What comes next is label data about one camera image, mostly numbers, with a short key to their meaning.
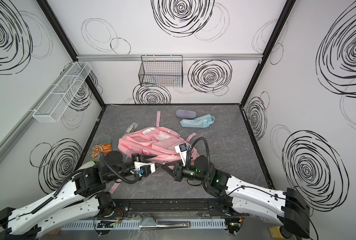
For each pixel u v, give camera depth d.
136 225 0.64
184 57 0.91
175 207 0.75
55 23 0.76
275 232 0.65
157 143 0.79
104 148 0.94
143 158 0.59
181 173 0.59
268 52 0.89
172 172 0.62
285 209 0.42
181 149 0.62
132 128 1.05
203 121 1.04
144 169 0.50
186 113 1.11
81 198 0.47
